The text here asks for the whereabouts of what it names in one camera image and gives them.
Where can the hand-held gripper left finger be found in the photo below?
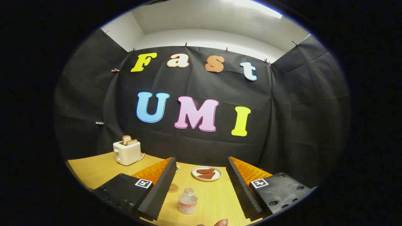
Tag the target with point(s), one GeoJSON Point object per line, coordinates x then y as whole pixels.
{"type": "Point", "coordinates": [158, 194]}

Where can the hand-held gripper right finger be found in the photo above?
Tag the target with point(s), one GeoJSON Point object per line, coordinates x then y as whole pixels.
{"type": "Point", "coordinates": [243, 194]}

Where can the round wooden coaster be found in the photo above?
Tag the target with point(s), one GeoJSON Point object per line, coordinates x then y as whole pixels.
{"type": "Point", "coordinates": [173, 188]}

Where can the clear juice bottle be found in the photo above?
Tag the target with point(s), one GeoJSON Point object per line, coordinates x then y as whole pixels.
{"type": "Point", "coordinates": [187, 204]}

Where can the white round plate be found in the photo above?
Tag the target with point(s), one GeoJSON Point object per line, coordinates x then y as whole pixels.
{"type": "Point", "coordinates": [216, 175]}

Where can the wooden table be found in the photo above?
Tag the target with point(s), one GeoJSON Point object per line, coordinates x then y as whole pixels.
{"type": "Point", "coordinates": [210, 197]}

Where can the red meat patty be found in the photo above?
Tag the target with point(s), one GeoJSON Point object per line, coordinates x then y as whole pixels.
{"type": "Point", "coordinates": [205, 171]}
{"type": "Point", "coordinates": [207, 176]}

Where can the cream toaster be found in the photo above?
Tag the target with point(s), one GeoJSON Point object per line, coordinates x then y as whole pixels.
{"type": "Point", "coordinates": [127, 154]}

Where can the toast slice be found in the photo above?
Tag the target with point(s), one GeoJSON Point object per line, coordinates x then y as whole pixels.
{"type": "Point", "coordinates": [125, 139]}
{"type": "Point", "coordinates": [132, 142]}

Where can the black backdrop cloth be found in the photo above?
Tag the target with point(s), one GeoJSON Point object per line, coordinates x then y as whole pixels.
{"type": "Point", "coordinates": [201, 84]}

